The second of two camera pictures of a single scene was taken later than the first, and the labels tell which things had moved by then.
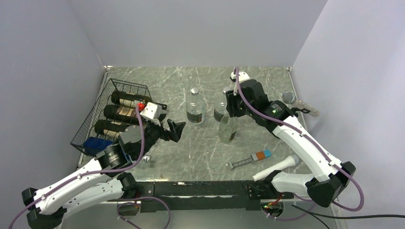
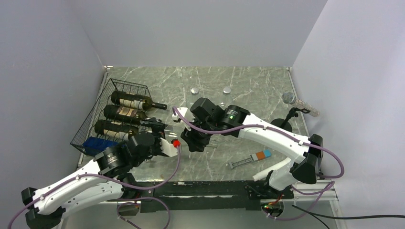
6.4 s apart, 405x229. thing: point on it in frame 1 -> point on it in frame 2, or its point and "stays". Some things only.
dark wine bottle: (129, 100) stays
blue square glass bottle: (92, 146) stays
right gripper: (231, 99) -> (194, 141)
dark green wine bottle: (108, 130) stays
